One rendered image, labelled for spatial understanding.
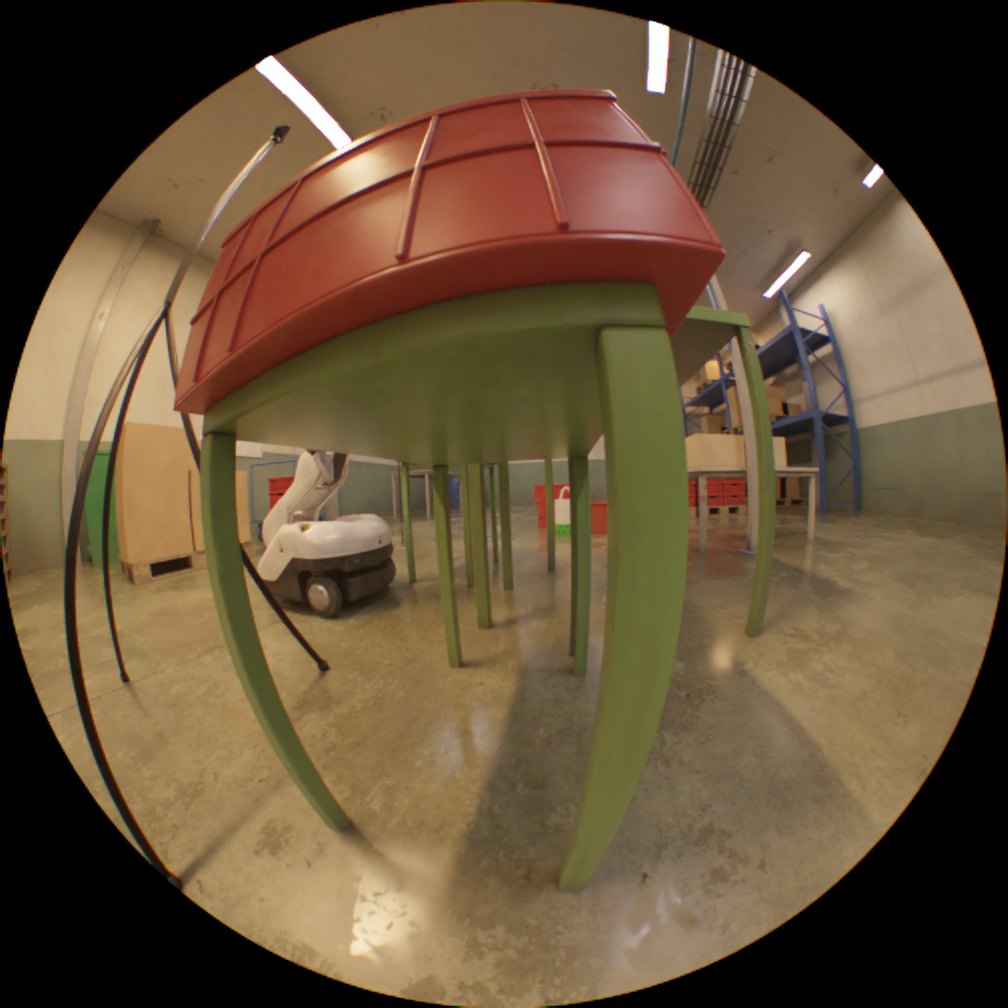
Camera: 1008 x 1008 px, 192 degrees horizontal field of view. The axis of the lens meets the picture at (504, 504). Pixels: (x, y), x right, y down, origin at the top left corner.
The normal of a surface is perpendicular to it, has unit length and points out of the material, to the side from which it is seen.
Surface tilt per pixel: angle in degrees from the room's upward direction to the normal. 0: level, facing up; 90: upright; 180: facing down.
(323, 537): 55
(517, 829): 0
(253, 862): 0
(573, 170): 90
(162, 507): 90
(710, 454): 90
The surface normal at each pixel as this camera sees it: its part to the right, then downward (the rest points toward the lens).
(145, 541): 0.99, -0.04
